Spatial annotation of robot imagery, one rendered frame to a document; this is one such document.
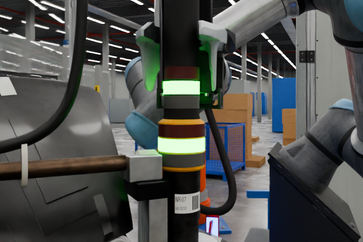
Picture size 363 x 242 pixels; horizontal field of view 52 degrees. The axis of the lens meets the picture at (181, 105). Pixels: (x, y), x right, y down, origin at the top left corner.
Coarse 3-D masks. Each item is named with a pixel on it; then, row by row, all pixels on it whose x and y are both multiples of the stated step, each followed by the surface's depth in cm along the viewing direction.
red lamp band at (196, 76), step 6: (168, 66) 33; (174, 66) 33; (180, 66) 33; (186, 66) 33; (192, 66) 33; (168, 72) 33; (174, 72) 33; (180, 72) 33; (186, 72) 33; (192, 72) 33; (198, 72) 34; (168, 78) 33; (174, 78) 33; (180, 78) 33; (186, 78) 33; (192, 78) 33; (198, 78) 34
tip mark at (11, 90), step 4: (0, 80) 41; (4, 80) 41; (8, 80) 42; (0, 84) 41; (4, 84) 41; (8, 84) 41; (0, 88) 40; (4, 88) 40; (8, 88) 41; (12, 88) 41; (0, 92) 40; (4, 92) 40; (8, 92) 40; (12, 92) 40
